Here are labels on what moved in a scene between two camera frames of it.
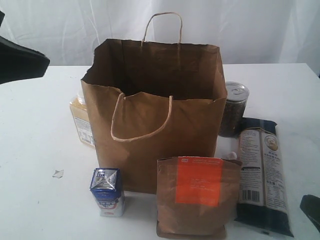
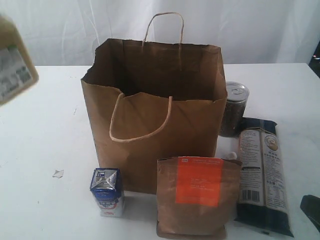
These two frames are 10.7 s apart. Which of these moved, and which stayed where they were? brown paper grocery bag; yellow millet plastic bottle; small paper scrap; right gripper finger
Moved: yellow millet plastic bottle
Stayed: right gripper finger; brown paper grocery bag; small paper scrap
